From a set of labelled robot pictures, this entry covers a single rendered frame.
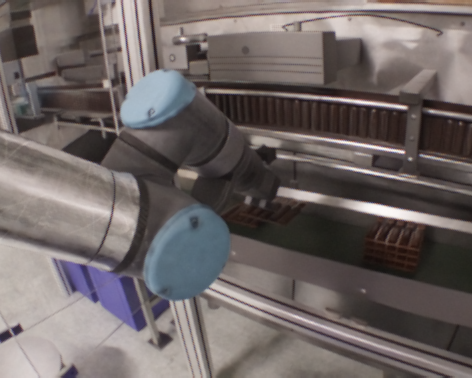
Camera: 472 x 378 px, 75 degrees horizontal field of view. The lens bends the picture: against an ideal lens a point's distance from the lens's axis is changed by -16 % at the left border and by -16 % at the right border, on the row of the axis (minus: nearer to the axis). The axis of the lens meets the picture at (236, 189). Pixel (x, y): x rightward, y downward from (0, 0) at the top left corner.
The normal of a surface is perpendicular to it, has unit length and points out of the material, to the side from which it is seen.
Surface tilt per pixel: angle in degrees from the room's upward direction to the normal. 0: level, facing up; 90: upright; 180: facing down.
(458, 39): 90
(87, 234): 94
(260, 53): 90
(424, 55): 90
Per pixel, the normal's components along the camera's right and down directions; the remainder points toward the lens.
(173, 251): 0.65, 0.33
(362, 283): -0.58, 0.39
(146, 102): -0.44, -0.44
